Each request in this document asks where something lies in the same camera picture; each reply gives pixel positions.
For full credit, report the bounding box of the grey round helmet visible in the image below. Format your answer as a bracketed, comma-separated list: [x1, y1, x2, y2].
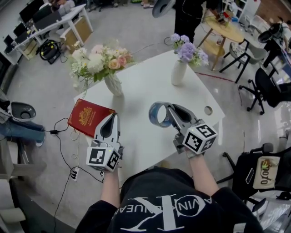
[10, 101, 36, 122]
[151, 0, 177, 19]

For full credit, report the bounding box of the wooden cabinet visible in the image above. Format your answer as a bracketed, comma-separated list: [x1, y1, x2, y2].
[61, 17, 93, 48]

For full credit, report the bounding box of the purple flower bouquet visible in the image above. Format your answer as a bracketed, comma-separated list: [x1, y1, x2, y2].
[170, 33, 209, 68]

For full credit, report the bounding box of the white ribbed vase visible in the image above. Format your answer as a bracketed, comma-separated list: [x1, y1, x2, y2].
[104, 74, 124, 96]

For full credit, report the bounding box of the white and pink flower bouquet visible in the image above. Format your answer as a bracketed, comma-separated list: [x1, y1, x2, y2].
[69, 40, 134, 96]

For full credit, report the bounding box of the round wooden table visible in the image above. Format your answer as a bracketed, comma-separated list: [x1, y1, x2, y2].
[201, 13, 244, 71]

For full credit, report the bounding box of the black monitor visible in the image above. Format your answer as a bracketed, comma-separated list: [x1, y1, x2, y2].
[19, 0, 45, 23]

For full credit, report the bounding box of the cream printed cushion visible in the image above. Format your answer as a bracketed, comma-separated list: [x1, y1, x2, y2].
[252, 156, 281, 189]

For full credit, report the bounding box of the black and yellow vacuum cleaner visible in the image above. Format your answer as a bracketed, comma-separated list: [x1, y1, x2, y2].
[40, 39, 61, 65]

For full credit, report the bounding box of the white desk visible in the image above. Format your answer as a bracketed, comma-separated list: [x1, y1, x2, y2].
[4, 3, 94, 61]

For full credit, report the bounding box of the grey tape roll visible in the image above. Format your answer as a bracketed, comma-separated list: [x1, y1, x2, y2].
[149, 101, 173, 128]

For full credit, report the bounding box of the black office chair with cushion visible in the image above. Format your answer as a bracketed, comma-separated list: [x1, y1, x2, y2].
[216, 142, 291, 205]

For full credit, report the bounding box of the grey chair with black legs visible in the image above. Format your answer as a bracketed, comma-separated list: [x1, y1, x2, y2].
[219, 38, 269, 84]

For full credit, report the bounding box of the black smartphone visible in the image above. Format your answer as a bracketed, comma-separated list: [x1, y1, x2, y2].
[245, 167, 255, 184]

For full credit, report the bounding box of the red hardcover book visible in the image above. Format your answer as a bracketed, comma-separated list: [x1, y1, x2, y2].
[67, 98, 116, 138]

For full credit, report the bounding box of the white power strip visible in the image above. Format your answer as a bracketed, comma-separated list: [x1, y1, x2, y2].
[70, 167, 80, 182]

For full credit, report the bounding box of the person's black printed t-shirt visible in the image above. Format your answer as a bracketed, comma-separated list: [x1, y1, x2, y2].
[76, 167, 260, 233]

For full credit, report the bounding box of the black power adapter with cable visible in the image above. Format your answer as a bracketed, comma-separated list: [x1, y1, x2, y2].
[43, 117, 80, 173]

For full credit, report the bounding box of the person's left forearm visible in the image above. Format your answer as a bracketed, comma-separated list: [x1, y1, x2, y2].
[100, 170, 121, 207]

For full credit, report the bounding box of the white smooth vase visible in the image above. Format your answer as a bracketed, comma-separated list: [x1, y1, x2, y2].
[171, 61, 187, 86]

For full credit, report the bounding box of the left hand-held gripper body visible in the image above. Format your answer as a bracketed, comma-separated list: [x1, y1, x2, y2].
[86, 140, 125, 172]

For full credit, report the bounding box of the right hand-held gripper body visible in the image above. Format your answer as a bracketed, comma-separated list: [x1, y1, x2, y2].
[173, 120, 218, 157]

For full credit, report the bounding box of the person's right forearm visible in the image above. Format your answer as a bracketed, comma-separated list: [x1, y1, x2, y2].
[188, 156, 221, 196]

